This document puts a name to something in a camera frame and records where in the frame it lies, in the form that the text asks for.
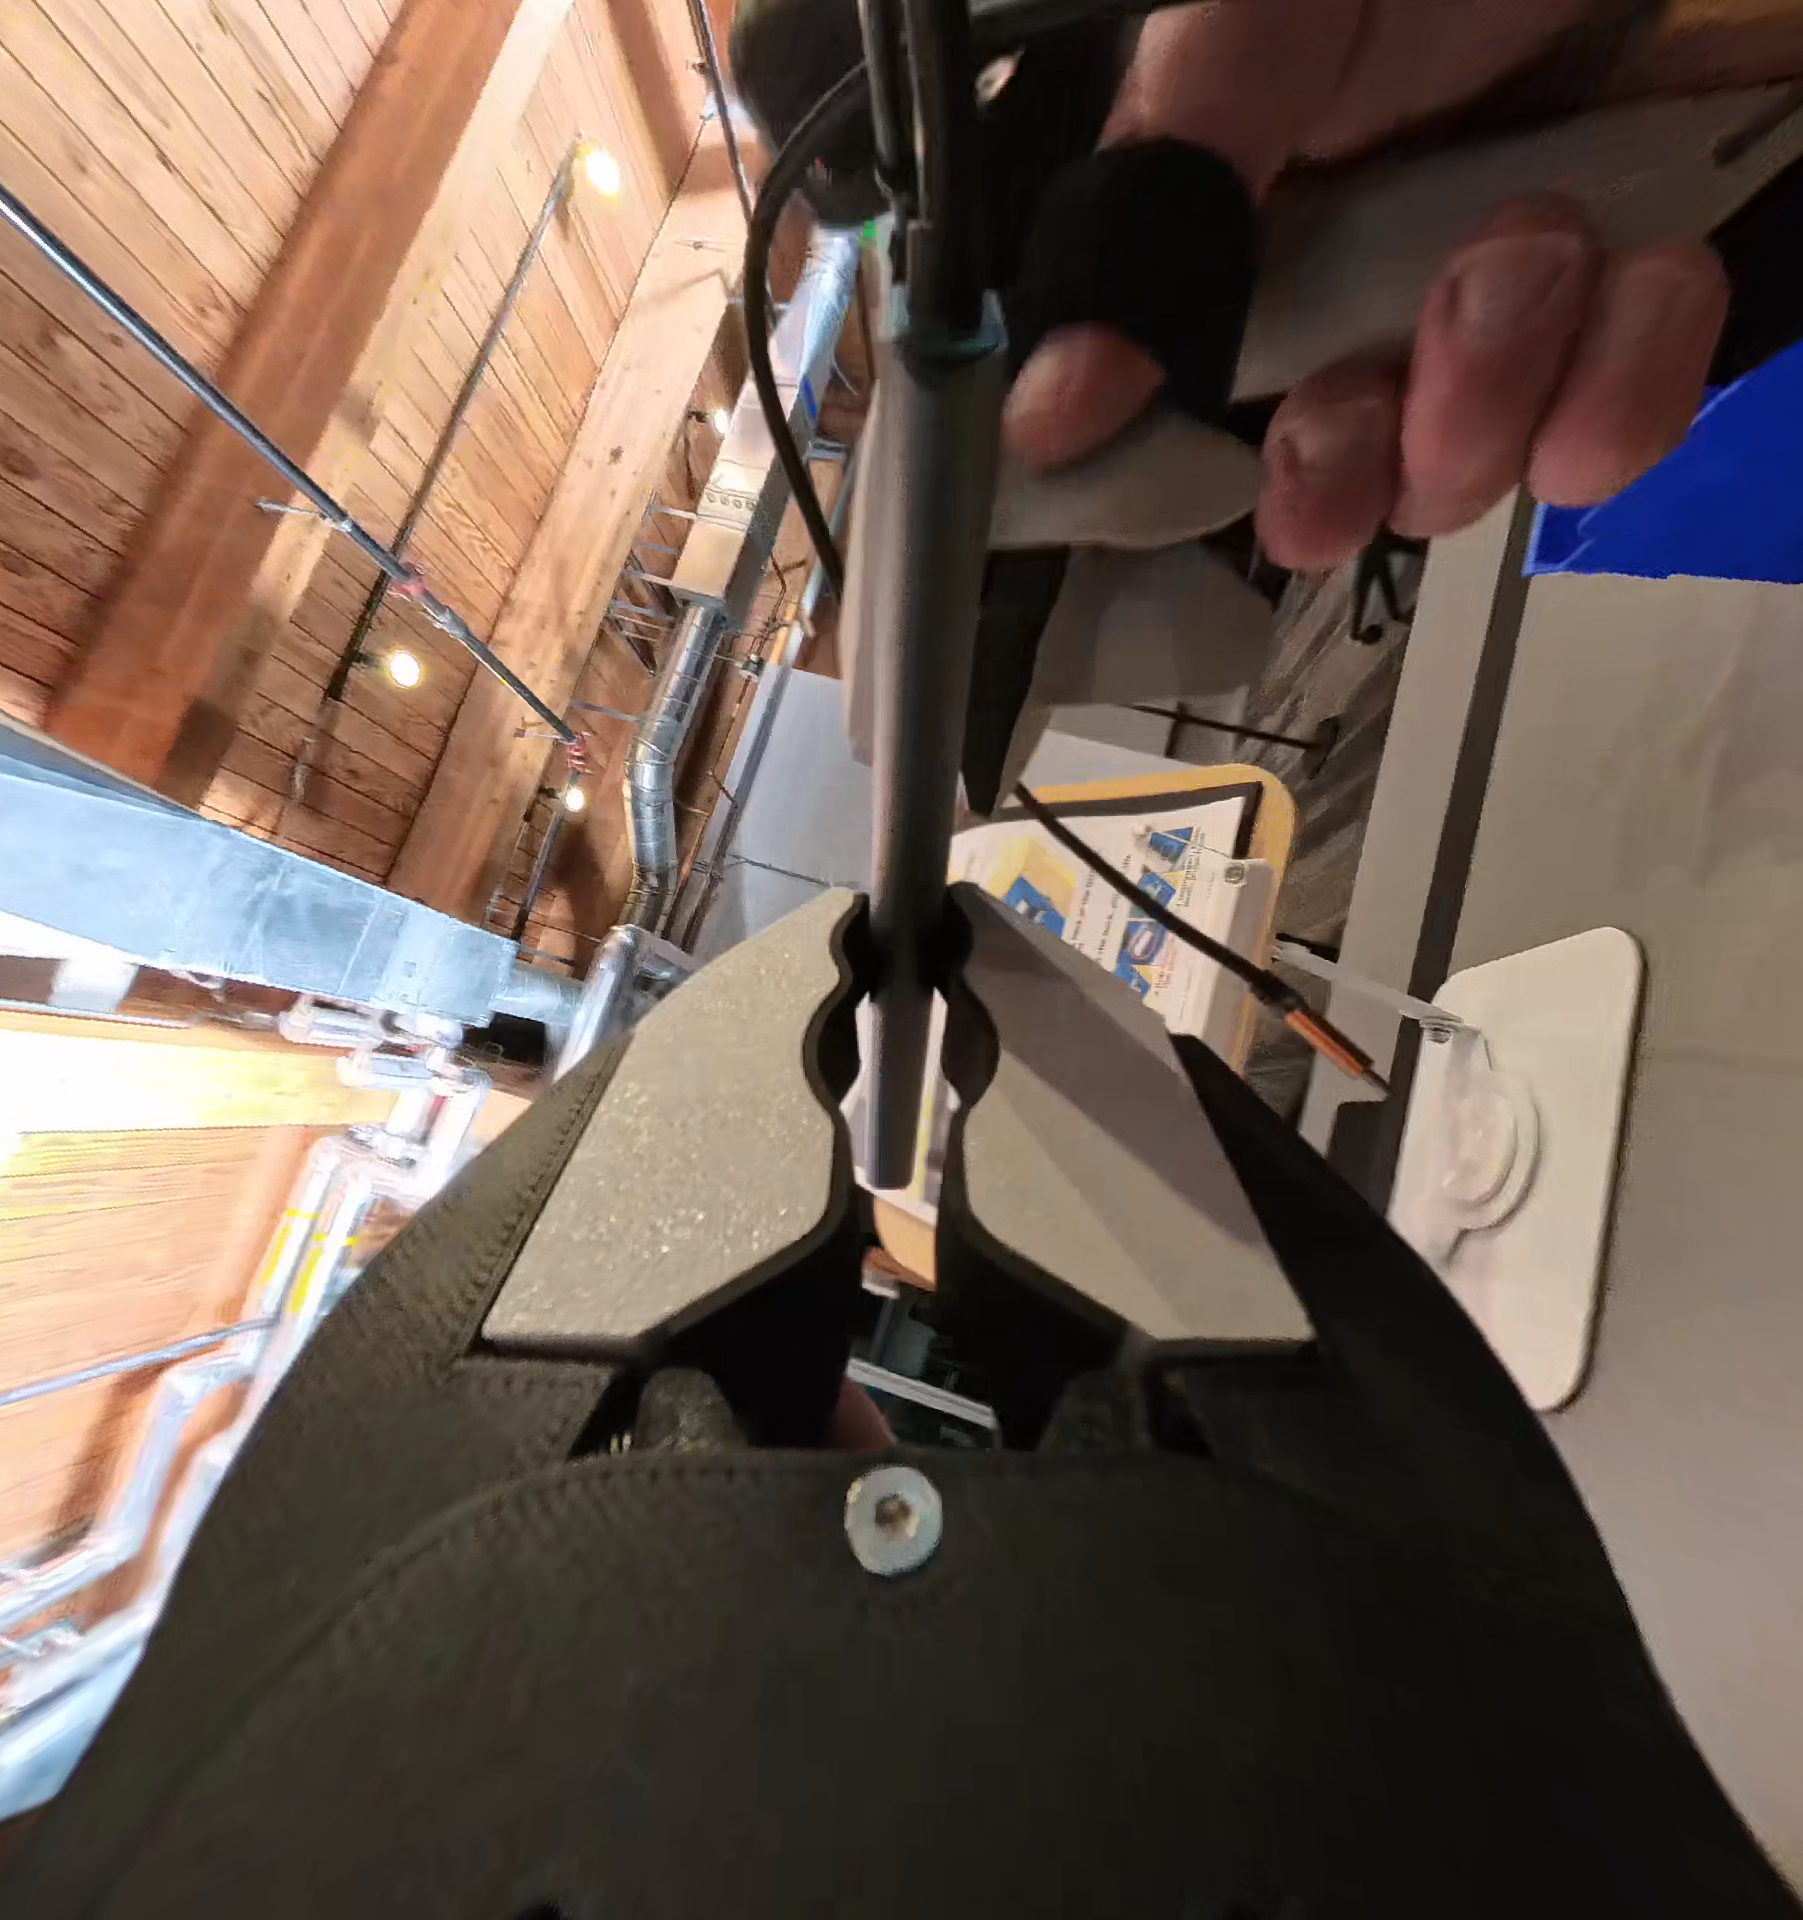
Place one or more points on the metal ceiling pipe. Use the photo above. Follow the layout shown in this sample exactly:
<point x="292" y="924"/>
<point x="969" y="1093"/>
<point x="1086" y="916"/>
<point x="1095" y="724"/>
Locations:
<point x="240" y="425"/>

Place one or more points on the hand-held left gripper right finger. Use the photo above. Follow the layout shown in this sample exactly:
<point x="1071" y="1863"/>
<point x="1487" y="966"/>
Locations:
<point x="1095" y="1170"/>

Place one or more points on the white mounting plate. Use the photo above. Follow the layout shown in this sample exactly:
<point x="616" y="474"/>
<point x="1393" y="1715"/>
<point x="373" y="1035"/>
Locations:
<point x="1586" y="1200"/>

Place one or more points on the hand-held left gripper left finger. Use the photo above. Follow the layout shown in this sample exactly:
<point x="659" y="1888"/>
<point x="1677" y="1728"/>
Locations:
<point x="677" y="1156"/>

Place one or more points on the rectangular metal air duct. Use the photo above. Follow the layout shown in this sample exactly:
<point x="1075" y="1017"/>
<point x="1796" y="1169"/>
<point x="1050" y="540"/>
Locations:
<point x="167" y="885"/>

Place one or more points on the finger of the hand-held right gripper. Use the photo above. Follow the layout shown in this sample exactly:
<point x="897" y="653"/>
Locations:
<point x="1157" y="630"/>
<point x="863" y="569"/>

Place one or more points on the grey probe rod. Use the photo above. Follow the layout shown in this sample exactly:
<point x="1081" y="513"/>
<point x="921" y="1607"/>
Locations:
<point x="923" y="676"/>

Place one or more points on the silver spiral ventilation duct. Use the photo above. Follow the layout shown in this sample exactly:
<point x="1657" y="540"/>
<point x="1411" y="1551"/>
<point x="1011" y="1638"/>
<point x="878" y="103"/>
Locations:
<point x="661" y="750"/>

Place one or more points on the person's right hand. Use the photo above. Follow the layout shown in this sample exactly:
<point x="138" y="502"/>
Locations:
<point x="1531" y="390"/>

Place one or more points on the wooden board with instruction sheet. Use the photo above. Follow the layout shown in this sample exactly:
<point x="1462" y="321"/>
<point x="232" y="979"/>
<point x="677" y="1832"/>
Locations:
<point x="1185" y="832"/>

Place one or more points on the blue plastic bin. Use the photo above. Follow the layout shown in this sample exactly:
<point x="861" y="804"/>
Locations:
<point x="1742" y="479"/>

